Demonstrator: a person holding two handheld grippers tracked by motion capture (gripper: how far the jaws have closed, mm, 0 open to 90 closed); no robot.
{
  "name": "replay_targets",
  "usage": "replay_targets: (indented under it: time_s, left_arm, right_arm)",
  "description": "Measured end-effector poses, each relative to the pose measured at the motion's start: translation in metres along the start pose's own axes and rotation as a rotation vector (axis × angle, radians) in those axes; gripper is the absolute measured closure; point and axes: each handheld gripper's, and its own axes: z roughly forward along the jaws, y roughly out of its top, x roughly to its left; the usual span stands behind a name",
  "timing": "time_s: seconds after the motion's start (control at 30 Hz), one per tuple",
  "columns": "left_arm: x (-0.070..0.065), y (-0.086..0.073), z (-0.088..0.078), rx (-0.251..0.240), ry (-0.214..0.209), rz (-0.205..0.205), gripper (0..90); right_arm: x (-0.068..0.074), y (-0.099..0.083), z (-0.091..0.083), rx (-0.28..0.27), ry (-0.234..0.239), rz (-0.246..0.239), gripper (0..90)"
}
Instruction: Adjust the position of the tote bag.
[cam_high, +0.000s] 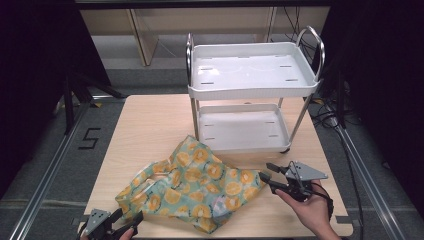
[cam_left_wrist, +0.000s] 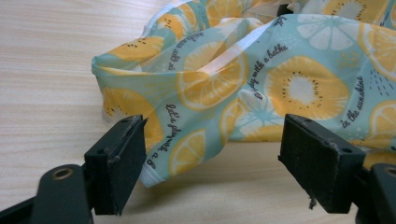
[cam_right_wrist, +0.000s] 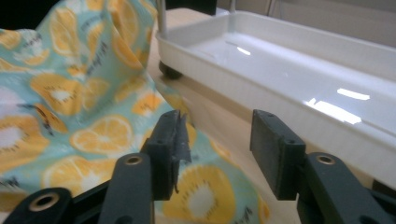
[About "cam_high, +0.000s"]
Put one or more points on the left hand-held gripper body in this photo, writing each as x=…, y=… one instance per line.
x=96, y=221

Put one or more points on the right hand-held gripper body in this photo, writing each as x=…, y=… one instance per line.
x=305, y=173

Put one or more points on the orange-print teal cloth bag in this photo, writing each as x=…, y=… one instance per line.
x=196, y=190

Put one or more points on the white two-tier cart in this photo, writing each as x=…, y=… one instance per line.
x=250, y=70

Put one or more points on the person's left hand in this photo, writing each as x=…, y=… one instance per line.
x=127, y=235

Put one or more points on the person's right hand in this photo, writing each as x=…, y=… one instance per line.
x=315, y=213

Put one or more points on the black tripod stand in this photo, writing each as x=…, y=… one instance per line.
x=69, y=106

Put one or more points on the black curtain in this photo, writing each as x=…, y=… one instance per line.
x=36, y=66
x=383, y=66

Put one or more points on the beige wooden furniture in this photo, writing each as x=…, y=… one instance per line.
x=146, y=36

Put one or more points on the aluminium floor rail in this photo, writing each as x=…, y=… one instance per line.
x=366, y=180
x=43, y=186

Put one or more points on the black upright stand post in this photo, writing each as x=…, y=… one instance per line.
x=340, y=100

